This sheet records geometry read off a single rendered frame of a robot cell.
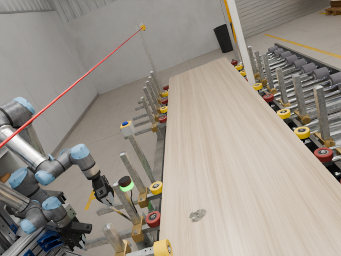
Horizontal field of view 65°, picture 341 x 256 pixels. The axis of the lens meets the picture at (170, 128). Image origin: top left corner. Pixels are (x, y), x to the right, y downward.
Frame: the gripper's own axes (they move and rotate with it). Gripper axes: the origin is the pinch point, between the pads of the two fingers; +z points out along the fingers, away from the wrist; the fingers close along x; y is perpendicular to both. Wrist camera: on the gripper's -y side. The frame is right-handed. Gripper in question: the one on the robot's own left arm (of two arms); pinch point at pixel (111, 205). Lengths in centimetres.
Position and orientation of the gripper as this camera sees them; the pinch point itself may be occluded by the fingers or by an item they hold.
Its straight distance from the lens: 144.6
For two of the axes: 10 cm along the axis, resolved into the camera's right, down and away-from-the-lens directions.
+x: -8.8, 4.5, -1.6
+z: 3.6, 8.4, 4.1
